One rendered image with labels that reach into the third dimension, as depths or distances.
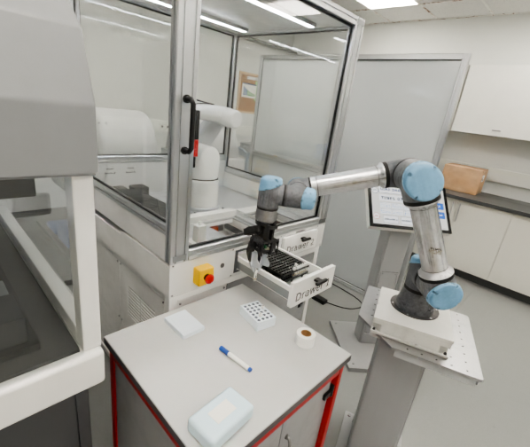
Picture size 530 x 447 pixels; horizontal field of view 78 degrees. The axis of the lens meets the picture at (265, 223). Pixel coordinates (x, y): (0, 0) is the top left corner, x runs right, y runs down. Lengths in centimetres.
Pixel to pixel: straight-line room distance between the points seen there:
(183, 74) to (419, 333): 121
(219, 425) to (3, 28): 91
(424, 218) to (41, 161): 105
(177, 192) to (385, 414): 130
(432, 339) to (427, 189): 58
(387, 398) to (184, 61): 154
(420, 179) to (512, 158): 364
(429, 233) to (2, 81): 115
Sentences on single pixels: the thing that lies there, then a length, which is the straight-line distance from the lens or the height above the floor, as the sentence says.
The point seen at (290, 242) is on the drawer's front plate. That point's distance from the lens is 172.
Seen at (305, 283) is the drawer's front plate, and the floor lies 91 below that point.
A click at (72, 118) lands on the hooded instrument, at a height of 147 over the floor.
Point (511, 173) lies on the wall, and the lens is 470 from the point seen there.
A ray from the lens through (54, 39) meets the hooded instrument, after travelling 79.
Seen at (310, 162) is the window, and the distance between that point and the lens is 171.
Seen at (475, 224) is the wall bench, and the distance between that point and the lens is 416.
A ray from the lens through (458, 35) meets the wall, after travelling 507.
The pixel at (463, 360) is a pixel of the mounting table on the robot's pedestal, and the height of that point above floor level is 76.
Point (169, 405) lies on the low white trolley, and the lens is 104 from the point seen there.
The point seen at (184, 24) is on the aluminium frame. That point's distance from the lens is 116.
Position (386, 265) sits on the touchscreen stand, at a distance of 232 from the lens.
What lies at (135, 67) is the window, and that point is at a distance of 141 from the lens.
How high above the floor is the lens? 154
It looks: 19 degrees down
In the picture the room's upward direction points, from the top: 8 degrees clockwise
